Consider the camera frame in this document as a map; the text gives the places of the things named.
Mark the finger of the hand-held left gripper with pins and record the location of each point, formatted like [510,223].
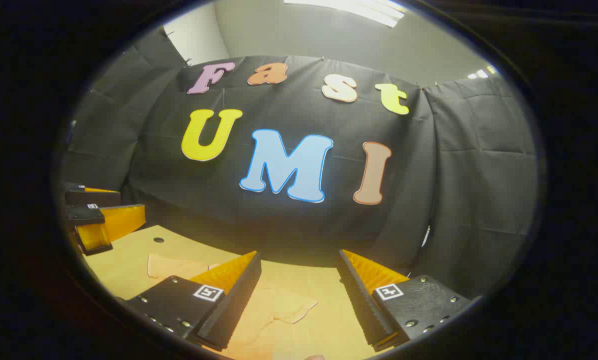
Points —
[86,215]
[93,198]

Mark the orange T-shirt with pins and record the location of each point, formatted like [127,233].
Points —
[273,320]

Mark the ceiling light panel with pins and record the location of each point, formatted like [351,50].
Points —
[359,9]
[481,74]

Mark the black backdrop cloth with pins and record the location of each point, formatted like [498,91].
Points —
[203,190]

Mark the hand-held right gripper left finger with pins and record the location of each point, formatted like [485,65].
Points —
[233,310]

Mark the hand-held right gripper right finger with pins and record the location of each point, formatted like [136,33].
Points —
[364,305]

